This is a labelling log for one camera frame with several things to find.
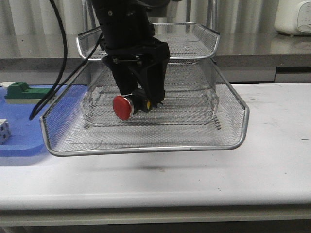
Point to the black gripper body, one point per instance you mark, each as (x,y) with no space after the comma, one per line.
(128,36)

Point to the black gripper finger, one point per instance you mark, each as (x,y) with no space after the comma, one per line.
(124,78)
(149,78)

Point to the red emergency stop button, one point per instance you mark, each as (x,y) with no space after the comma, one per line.
(126,105)

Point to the silver mesh tray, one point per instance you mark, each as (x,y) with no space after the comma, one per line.
(180,107)
(226,131)
(186,40)

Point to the silver mesh bottom tray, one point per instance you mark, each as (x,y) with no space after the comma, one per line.
(180,107)

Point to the silver mesh top tray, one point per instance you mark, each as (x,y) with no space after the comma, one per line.
(186,40)

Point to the grey stone counter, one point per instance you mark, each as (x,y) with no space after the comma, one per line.
(242,57)

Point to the blue plastic tray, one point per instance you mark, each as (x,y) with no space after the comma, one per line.
(59,127)

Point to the white terminal block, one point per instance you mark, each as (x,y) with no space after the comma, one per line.
(4,131)

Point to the white appliance on counter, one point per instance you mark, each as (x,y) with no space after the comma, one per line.
(293,17)

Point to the green electrical switch block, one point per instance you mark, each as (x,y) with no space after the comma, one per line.
(22,93)

